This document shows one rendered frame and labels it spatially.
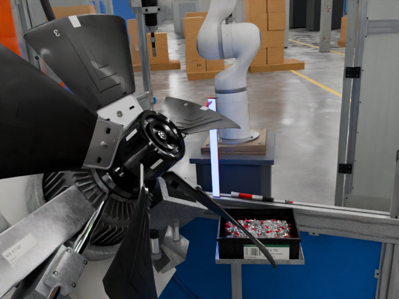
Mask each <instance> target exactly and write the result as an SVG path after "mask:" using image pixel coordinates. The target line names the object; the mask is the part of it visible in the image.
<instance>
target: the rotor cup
mask: <svg viewBox="0 0 399 299"><path fill-rule="evenodd" d="M135 129H136V130H137V132H136V133H135V134H134V135H133V136H132V137H131V138H130V139H129V140H126V137H127V136H128V135H129V134H130V133H131V132H132V131H134V130H135ZM158 131H163V132H164V133H165V134H166V136H167V138H166V139H161V137H159V135H158ZM185 153H186V145H185V141H184V139H183V136H182V134H181V132H180V131H179V129H178V128H177V127H176V125H175V124H174V123H173V122H172V121H171V120H170V119H169V118H167V117H166V116H165V115H163V114H161V113H159V112H157V111H154V110H145V111H143V112H141V113H139V114H138V115H137V116H136V117H135V118H134V119H133V120H132V121H131V122H130V123H129V124H128V125H127V126H126V127H125V128H124V129H123V132H122V136H121V140H120V142H119V145H118V149H117V151H116V155H115V158H114V161H113V164H112V166H111V168H110V170H103V169H99V168H97V171H98V172H99V174H100V176H101V178H102V179H103V180H104V182H105V183H106V184H107V185H108V186H109V187H110V188H111V189H112V190H114V191H115V192H116V193H118V194H120V195H122V196H124V197H126V198H130V199H138V197H139V195H136V196H134V195H133V187H138V162H139V161H140V162H141V164H143V166H144V179H147V183H145V187H147V188H148V193H147V194H149V193H151V192H152V191H153V190H154V188H155V186H156V183H157V179H158V178H159V177H161V176H162V175H163V174H165V172H167V171H168V170H169V169H171V168H172V167H173V166H174V165H175V164H177V163H178V162H179V161H180V160H181V159H183V157H184V155H185ZM159 159H161V160H163V161H162V162H161V163H160V164H159V165H157V166H156V167H155V168H154V169H152V168H150V167H151V166H152V165H153V164H154V163H156V162H157V161H158V160H159ZM147 194H146V195H147Z"/></svg>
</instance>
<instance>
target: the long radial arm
mask: <svg viewBox="0 0 399 299"><path fill-rule="evenodd" d="M94 211H96V210H95V208H94V207H93V206H92V205H91V203H90V202H89V201H88V200H86V198H85V197H84V195H83V194H81V192H80V191H79V190H78V189H77V187H76V186H75V185H72V186H71V187H69V188H68V189H67V190H65V191H63V192H62V193H60V194H59V195H58V196H56V197H54V198H53V199H51V200H50V201H49V202H47V203H45V204H44V205H42V206H41V207H40V208H38V209H36V210H35V211H34V212H32V213H31V214H29V215H28V216H26V217H25V218H23V219H22V220H20V221H19V222H17V223H16V224H14V225H13V226H11V227H10V228H8V229H7V230H5V231H4V232H2V233H1V234H0V299H1V298H2V297H3V296H4V295H5V294H6V293H7V292H9V291H10V290H11V289H12V288H14V287H15V286H16V285H17V284H18V283H19V282H21V281H22V280H23V279H24V278H25V277H26V276H27V275H29V274H30V273H31V272H32V271H34V270H35V269H36V268H37V267H38V266H39V265H41V264H42V263H43V262H44V261H45V260H46V259H47V258H49V257H50V256H51V254H52V253H54V252H55V250H56V249H57V248H58V247H59V246H61V245H62V244H63V245H64V244H65V243H66V242H67V241H68V240H70V239H71V238H72V237H73V236H75V235H76V234H77V233H78V232H79V231H80V230H82V229H83V228H84V227H85V226H86V225H87V223H88V221H89V219H90V218H91V216H92V214H93V212H94Z"/></svg>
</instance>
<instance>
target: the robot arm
mask: <svg viewBox="0 0 399 299"><path fill-rule="evenodd" d="M236 3H237V0H210V9H209V11H208V14H207V16H206V18H205V20H204V22H203V24H202V26H201V28H200V30H199V32H198V35H197V42H196V46H197V52H198V54H199V55H200V57H202V58H204V59H206V60H210V61H213V60H220V59H231V58H235V59H236V61H235V63H234V64H233V65H232V66H230V67H228V68H227V69H225V70H223V71H221V72H219V73H218V74H217V75H216V76H215V78H214V87H215V94H216V106H217V112H218V113H220V114H222V115H223V116H225V117H227V118H229V119H230V120H232V121H234V122H235V123H237V124H238V125H239V126H240V128H241V129H236V128H227V129H219V130H218V132H217V134H218V144H219V145H239V144H245V143H249V142H252V141H255V140H257V139H258V138H259V132H257V131H254V130H250V127H249V112H248V95H247V86H246V75H247V71H248V68H249V66H250V64H251V62H252V60H253V59H254V57H255V56H256V54H257V53H258V51H259V48H260V47H261V43H262V37H261V32H260V30H259V28H258V27H257V26H256V25H254V24H252V23H237V24H227V25H220V24H221V23H222V22H223V21H224V20H225V19H226V18H227V17H228V16H229V15H230V14H231V13H232V12H233V10H234V8H235V6H236Z"/></svg>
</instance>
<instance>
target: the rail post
mask: <svg viewBox="0 0 399 299"><path fill-rule="evenodd" d="M398 260H399V244H392V243H385V246H384V255H383V260H382V270H381V279H380V285H379V294H378V299H393V298H394V290H395V282H396V277H397V268H398Z"/></svg>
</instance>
